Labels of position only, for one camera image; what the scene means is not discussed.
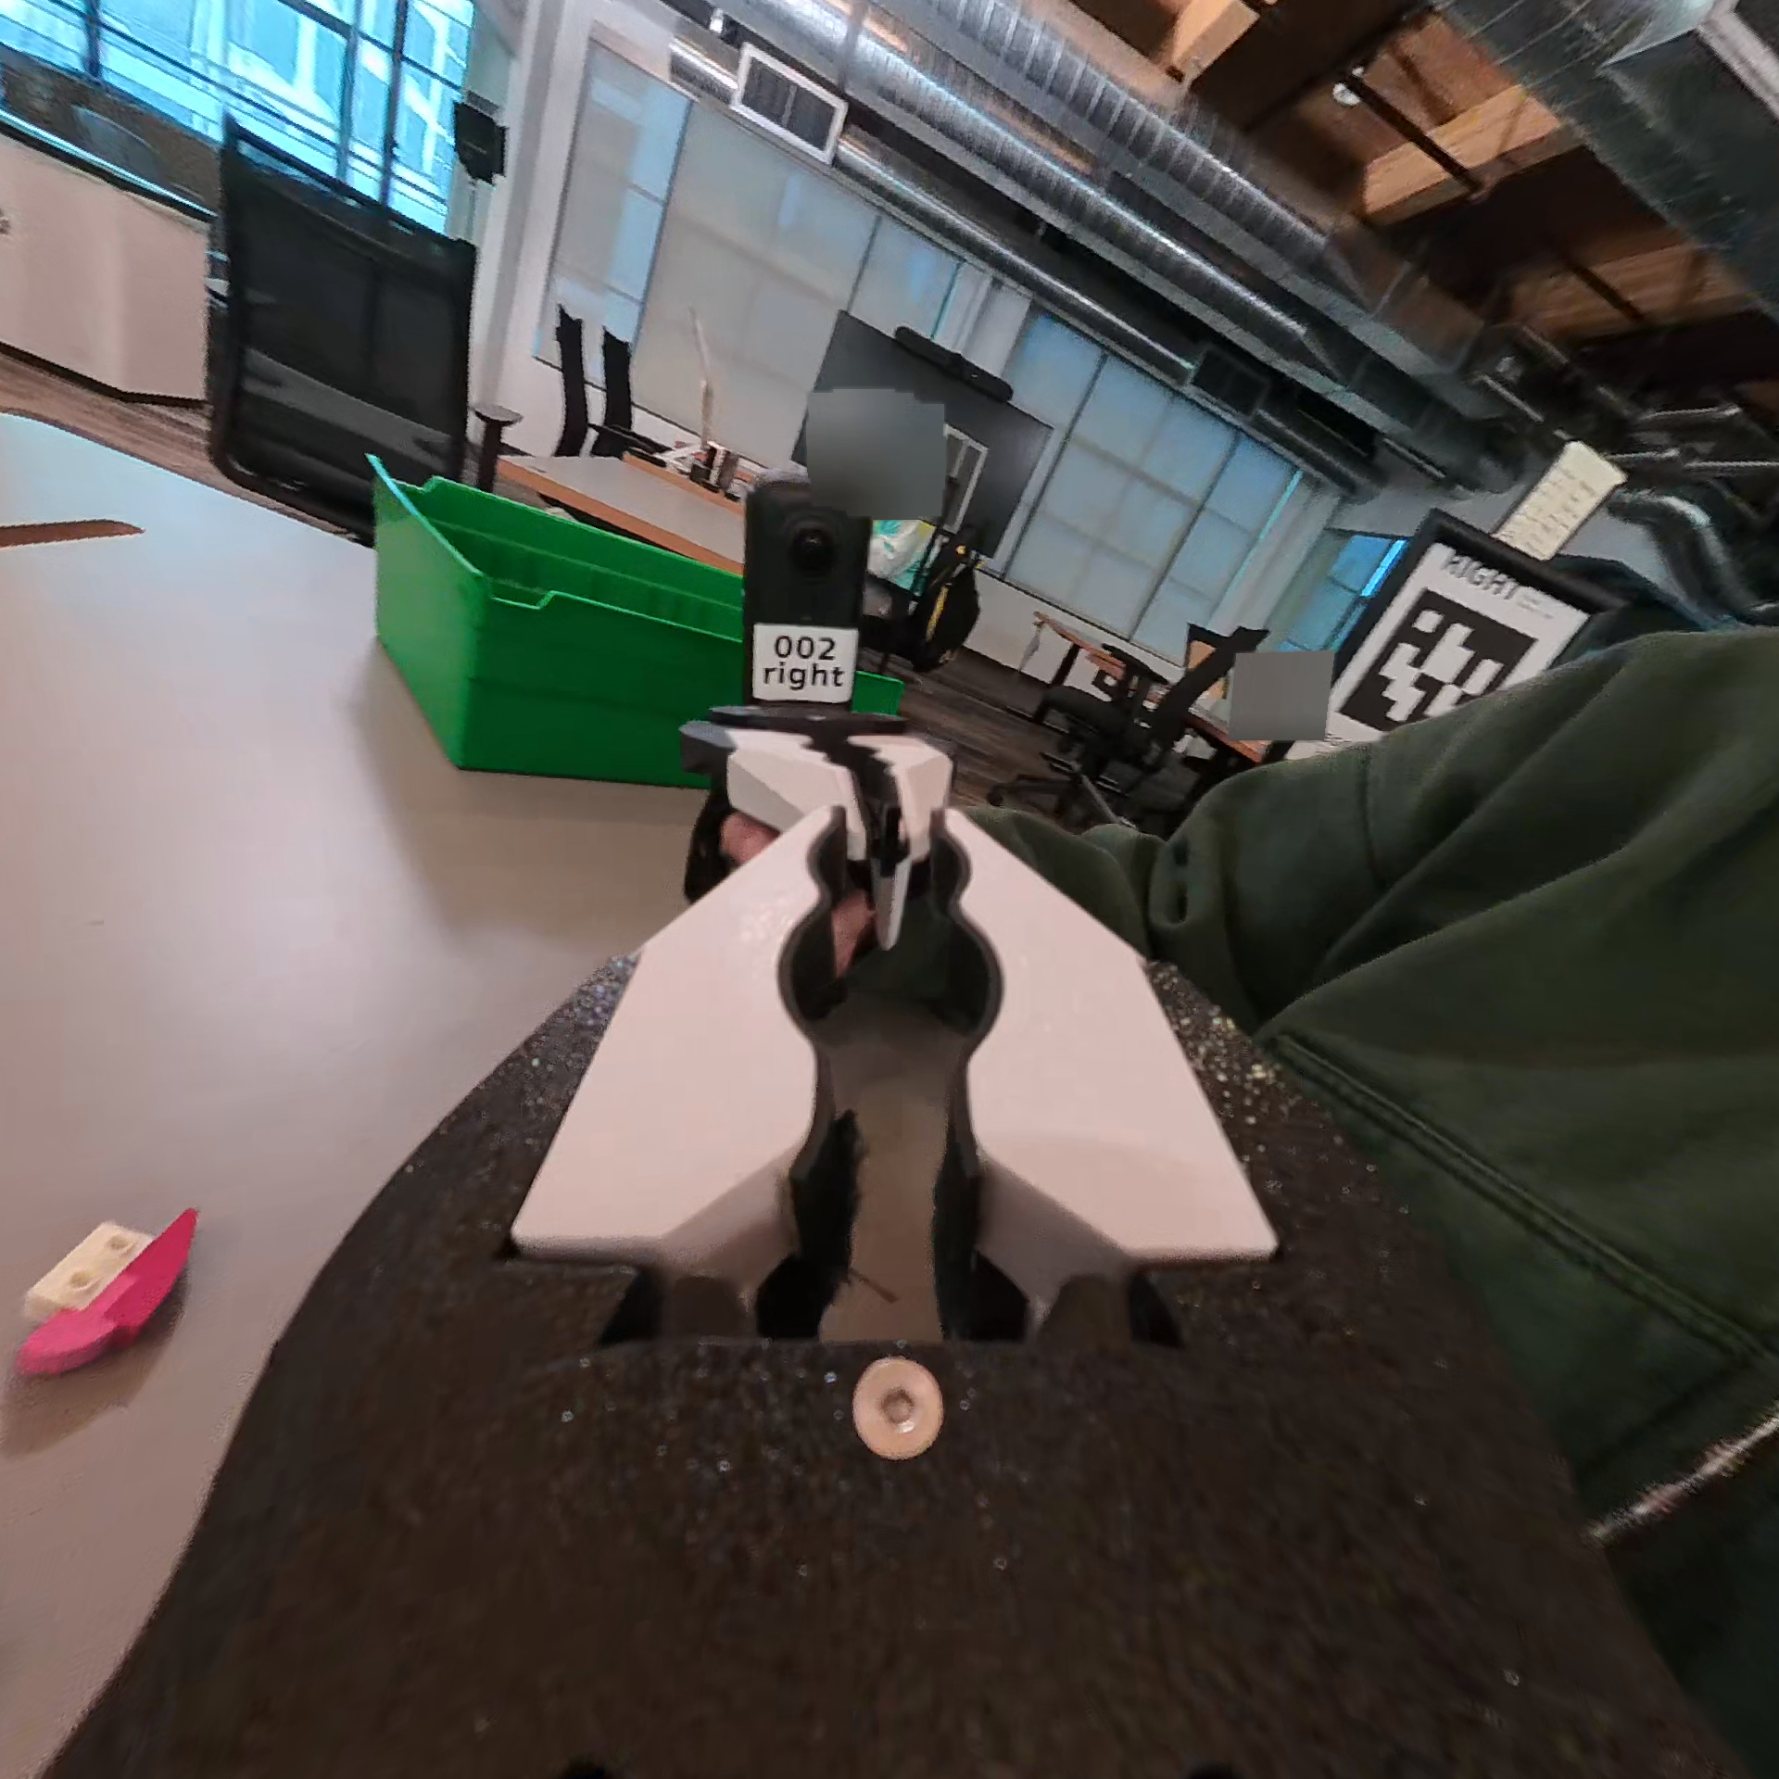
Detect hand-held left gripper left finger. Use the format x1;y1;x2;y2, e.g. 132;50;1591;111
511;803;863;1342

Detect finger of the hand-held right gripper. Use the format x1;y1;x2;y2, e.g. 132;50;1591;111
722;733;872;838
871;745;957;958

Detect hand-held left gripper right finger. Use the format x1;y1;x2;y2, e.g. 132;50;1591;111
933;808;1276;1342

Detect person's right forearm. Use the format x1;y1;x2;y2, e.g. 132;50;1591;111
965;625;1779;1717

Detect small pink white lego piece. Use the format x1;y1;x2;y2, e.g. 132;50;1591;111
15;1204;200;1381

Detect person's right hand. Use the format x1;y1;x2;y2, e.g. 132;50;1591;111
718;815;882;979

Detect wooden meeting table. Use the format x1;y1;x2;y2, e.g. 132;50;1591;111
497;448;756;574

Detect black swivel chair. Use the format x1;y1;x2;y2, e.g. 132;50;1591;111
988;623;1272;838

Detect green plastic bin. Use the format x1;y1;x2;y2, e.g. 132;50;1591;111
370;455;909;792

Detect pair of black chairs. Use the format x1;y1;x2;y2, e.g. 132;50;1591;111
551;302;671;463

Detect white vent grille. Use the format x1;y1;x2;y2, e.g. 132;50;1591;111
733;41;851;163

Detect black mesh office chair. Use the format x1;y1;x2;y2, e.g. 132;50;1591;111
205;114;482;540

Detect black white marker board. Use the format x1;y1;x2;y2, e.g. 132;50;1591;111
1323;509;1631;747

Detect large window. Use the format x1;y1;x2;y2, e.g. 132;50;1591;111
0;0;476;241

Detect white cabinet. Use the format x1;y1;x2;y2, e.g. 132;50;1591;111
0;135;214;409

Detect black wall screen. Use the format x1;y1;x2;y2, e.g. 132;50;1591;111
793;309;1058;560

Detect large silver ventilation duct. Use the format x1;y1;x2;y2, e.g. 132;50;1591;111
1438;0;1779;286

